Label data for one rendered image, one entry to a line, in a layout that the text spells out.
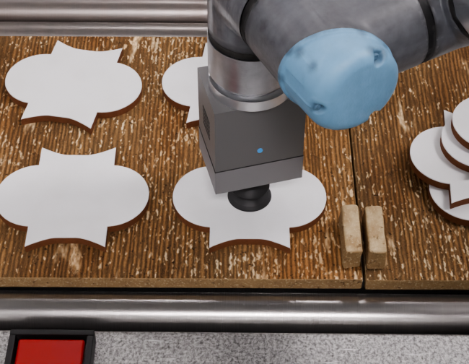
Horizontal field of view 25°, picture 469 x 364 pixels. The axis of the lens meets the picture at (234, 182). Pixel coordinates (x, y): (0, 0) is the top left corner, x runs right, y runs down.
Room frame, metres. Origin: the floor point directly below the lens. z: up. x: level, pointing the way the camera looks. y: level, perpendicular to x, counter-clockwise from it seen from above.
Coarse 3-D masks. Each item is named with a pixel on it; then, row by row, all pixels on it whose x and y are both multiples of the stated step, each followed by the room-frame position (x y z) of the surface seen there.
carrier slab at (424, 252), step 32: (448, 64) 0.89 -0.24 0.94; (416, 96) 0.84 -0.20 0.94; (448, 96) 0.84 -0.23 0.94; (352, 128) 0.79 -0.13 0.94; (384, 128) 0.79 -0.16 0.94; (416, 128) 0.79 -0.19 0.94; (352, 160) 0.75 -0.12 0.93; (384, 160) 0.74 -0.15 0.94; (384, 192) 0.70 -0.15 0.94; (416, 192) 0.70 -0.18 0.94; (384, 224) 0.66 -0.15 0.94; (416, 224) 0.66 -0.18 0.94; (448, 224) 0.66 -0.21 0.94; (416, 256) 0.62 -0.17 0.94; (448, 256) 0.62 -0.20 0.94; (384, 288) 0.59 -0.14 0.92; (416, 288) 0.59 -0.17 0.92; (448, 288) 0.59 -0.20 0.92
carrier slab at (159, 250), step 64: (0, 64) 0.89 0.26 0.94; (128, 64) 0.89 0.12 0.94; (0, 128) 0.79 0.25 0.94; (64, 128) 0.79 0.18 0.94; (128, 128) 0.79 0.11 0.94; (192, 128) 0.79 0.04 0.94; (320, 128) 0.79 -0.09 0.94; (0, 256) 0.62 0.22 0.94; (64, 256) 0.62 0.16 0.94; (128, 256) 0.62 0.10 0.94; (192, 256) 0.62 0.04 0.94; (256, 256) 0.62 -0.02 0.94; (320, 256) 0.62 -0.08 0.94
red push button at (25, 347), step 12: (24, 348) 0.52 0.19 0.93; (36, 348) 0.52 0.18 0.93; (48, 348) 0.52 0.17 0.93; (60, 348) 0.52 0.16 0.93; (72, 348) 0.52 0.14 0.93; (24, 360) 0.51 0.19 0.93; (36, 360) 0.51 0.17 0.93; (48, 360) 0.51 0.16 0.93; (60, 360) 0.51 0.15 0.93; (72, 360) 0.51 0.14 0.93
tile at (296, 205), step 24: (192, 192) 0.69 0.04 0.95; (288, 192) 0.69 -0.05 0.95; (312, 192) 0.69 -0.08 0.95; (192, 216) 0.66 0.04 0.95; (216, 216) 0.66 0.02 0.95; (240, 216) 0.66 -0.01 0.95; (264, 216) 0.66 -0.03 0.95; (288, 216) 0.66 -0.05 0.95; (312, 216) 0.66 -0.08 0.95; (216, 240) 0.63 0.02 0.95; (240, 240) 0.63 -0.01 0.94; (264, 240) 0.63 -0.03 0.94; (288, 240) 0.63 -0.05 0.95
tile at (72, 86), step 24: (72, 48) 0.91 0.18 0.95; (120, 48) 0.91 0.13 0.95; (24, 72) 0.87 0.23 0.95; (48, 72) 0.87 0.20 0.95; (72, 72) 0.87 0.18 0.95; (96, 72) 0.87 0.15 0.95; (120, 72) 0.87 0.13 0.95; (24, 96) 0.83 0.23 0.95; (48, 96) 0.83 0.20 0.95; (72, 96) 0.83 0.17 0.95; (96, 96) 0.83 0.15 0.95; (120, 96) 0.83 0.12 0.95; (24, 120) 0.80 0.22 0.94; (48, 120) 0.80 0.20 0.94; (72, 120) 0.80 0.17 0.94; (96, 120) 0.80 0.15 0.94
